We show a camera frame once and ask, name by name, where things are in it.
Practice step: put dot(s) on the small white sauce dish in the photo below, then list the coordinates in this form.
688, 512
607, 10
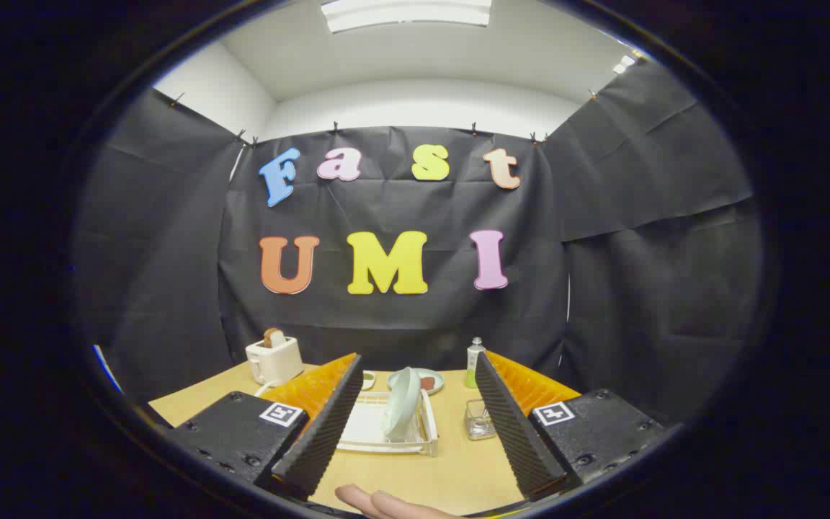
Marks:
369, 380

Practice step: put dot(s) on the green and white bottle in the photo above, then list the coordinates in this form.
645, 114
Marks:
474, 364

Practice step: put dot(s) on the pale green plate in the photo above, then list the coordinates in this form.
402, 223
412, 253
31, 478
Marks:
400, 404

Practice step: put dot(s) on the white dish rack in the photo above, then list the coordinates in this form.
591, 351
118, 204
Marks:
364, 434

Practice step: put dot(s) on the small ceiling light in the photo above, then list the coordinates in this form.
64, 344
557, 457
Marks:
623, 63

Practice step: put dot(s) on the black backdrop cloth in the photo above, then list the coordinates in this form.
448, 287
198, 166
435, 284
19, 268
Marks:
400, 324

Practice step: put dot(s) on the toast slice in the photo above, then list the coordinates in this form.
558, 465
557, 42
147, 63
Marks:
274, 336

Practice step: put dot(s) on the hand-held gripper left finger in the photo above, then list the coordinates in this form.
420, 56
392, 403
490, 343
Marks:
325, 425

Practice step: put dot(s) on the white toaster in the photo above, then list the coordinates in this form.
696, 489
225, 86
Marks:
274, 360

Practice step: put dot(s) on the brown food pieces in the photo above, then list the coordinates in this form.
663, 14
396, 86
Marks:
427, 383

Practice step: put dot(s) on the small green food plate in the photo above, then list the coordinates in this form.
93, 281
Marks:
438, 380

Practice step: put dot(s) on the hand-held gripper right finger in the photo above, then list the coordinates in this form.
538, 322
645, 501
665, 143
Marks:
512, 425

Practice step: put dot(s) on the long ceiling light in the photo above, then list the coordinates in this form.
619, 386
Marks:
408, 13

